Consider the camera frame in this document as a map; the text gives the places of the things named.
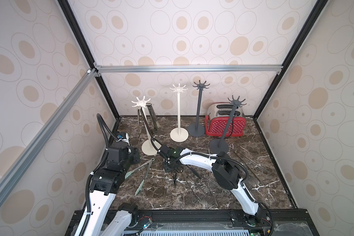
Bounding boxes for cream utensil rack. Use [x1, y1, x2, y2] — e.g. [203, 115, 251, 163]
[132, 96, 161, 155]
[170, 84, 189, 143]

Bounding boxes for black handled steel tongs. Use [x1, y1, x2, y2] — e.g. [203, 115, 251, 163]
[172, 165, 202, 189]

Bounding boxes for mint green silicone tongs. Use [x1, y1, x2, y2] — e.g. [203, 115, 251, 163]
[125, 158, 155, 196]

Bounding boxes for slim steel tongs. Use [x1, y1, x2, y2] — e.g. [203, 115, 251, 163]
[138, 107, 157, 147]

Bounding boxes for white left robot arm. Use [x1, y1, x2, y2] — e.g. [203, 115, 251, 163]
[75, 114, 140, 236]

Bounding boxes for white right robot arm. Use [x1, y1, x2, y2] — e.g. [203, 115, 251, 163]
[157, 145, 273, 225]

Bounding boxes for dark grey rack back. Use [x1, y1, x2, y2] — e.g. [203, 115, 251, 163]
[187, 81, 210, 137]

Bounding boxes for dark grey rack near toaster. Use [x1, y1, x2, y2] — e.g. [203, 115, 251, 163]
[209, 97, 246, 153]

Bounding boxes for red polka dot toaster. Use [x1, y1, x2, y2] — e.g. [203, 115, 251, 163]
[205, 103, 246, 137]

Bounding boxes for horizontal aluminium frame bar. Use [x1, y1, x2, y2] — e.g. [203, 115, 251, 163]
[97, 65, 283, 73]

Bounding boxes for diagonal aluminium frame bar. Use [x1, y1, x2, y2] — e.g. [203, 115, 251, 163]
[0, 68, 97, 207]

